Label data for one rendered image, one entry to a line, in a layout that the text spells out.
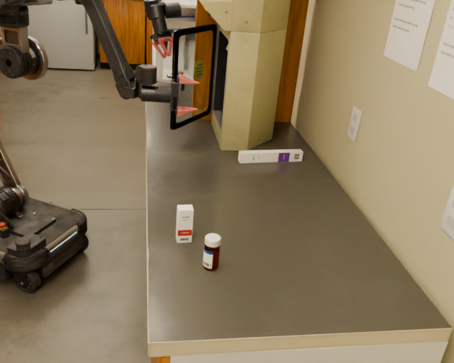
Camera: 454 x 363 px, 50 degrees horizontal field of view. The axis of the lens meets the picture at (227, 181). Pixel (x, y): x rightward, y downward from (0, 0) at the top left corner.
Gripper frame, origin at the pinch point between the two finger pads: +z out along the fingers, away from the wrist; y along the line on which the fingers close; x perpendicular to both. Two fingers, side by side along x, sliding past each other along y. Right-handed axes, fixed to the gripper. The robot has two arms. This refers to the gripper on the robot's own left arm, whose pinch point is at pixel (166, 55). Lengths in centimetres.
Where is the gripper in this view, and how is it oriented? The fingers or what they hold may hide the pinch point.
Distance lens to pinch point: 209.9
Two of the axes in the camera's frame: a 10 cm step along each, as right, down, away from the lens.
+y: -5.1, -0.6, 8.6
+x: -8.4, 2.7, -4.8
